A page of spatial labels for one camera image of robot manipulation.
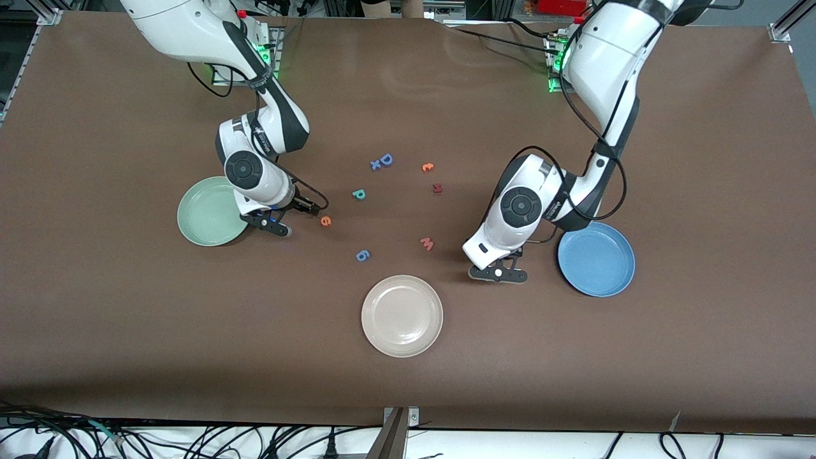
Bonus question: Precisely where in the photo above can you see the blue plate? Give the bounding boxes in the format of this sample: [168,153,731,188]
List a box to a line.
[557,221,636,298]

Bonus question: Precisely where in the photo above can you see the pale green plate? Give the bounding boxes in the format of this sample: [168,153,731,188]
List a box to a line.
[177,176,251,247]

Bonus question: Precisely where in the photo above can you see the beige plate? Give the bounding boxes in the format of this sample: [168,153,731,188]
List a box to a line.
[361,275,444,358]

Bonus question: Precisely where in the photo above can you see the person bare limb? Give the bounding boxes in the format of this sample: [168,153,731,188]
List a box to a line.
[360,0,425,18]

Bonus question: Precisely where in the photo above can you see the red box behind table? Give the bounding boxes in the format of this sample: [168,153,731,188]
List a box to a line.
[537,0,588,17]

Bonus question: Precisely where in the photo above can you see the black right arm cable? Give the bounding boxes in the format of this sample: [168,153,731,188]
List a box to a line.
[187,38,330,214]

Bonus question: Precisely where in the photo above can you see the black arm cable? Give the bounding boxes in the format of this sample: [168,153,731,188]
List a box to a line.
[481,38,629,246]
[187,38,330,214]

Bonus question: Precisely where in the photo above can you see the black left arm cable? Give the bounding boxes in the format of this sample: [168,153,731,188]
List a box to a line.
[481,38,629,246]

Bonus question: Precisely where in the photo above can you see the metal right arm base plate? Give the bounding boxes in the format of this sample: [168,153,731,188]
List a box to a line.
[212,27,282,87]

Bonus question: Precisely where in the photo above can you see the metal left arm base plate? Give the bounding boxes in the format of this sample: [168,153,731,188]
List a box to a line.
[545,32,574,94]

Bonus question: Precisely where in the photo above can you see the long black table cable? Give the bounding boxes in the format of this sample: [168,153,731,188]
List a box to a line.
[454,25,562,57]

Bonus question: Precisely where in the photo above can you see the metal table edge bracket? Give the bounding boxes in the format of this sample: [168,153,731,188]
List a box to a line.
[365,406,420,459]

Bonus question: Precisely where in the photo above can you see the short black table cable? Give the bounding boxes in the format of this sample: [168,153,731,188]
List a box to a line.
[507,18,562,39]

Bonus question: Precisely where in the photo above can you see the aluminium frame behind table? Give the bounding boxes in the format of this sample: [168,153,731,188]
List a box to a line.
[372,0,467,20]

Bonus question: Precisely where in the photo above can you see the looped black floor cable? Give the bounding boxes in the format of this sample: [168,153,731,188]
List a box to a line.
[659,432,688,459]

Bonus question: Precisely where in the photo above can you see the teal floor cable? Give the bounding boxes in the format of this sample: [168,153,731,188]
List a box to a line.
[88,419,123,445]

